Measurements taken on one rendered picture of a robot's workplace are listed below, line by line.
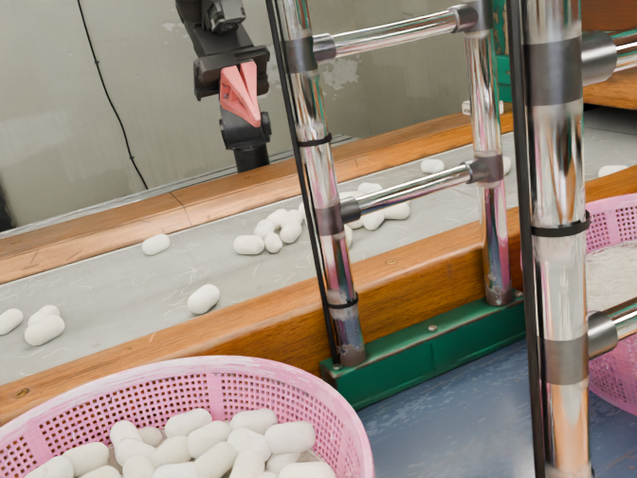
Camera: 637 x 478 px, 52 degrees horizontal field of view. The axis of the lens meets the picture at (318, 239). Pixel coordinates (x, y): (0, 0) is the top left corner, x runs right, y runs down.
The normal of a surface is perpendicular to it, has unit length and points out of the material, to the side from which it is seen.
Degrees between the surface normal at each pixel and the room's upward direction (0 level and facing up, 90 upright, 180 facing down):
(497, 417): 0
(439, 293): 90
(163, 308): 0
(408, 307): 90
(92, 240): 45
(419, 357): 90
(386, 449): 0
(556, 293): 90
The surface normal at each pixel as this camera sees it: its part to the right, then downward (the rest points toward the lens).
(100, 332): -0.17, -0.92
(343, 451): -0.95, -0.04
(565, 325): -0.04, 0.37
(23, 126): 0.47, 0.24
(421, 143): 0.17, -0.46
